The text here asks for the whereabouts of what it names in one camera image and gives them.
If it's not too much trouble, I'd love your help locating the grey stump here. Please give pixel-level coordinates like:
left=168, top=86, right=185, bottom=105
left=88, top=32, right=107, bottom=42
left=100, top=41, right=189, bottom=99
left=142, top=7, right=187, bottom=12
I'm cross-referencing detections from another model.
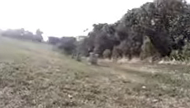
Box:
left=87, top=51, right=100, bottom=66
left=74, top=52, right=83, bottom=63

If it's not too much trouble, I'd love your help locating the grass verge with leaves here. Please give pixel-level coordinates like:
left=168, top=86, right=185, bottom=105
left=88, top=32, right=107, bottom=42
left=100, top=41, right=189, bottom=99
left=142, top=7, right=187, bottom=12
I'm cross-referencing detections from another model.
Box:
left=0, top=35, right=190, bottom=108

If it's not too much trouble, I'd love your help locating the wood of dark trees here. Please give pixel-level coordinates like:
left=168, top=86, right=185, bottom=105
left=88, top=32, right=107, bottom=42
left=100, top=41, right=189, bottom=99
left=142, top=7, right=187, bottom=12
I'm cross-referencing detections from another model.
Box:
left=46, top=0, right=190, bottom=68

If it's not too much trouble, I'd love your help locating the pale tall dry grass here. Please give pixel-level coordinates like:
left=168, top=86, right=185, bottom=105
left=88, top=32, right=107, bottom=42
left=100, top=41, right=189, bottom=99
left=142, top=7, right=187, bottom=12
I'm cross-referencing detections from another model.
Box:
left=116, top=51, right=190, bottom=69

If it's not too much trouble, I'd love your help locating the distant row of trees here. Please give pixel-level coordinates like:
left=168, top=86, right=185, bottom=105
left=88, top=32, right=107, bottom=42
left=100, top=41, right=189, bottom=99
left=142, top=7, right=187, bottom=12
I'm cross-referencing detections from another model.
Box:
left=0, top=25, right=45, bottom=43

